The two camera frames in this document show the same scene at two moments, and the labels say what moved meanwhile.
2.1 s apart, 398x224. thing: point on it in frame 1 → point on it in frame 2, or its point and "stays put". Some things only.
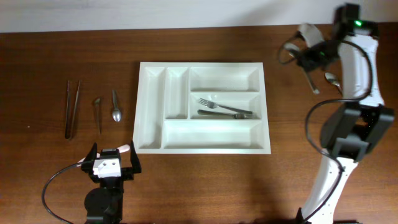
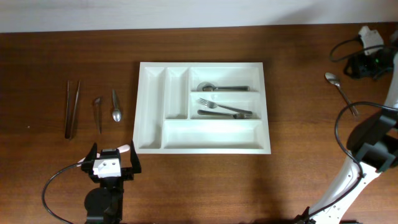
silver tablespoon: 333,79 stays put
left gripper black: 128,172 stays put
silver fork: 236,116 stays put
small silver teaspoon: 116,114 stays put
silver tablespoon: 288,52 → 226,88
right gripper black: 305,60 → 359,68
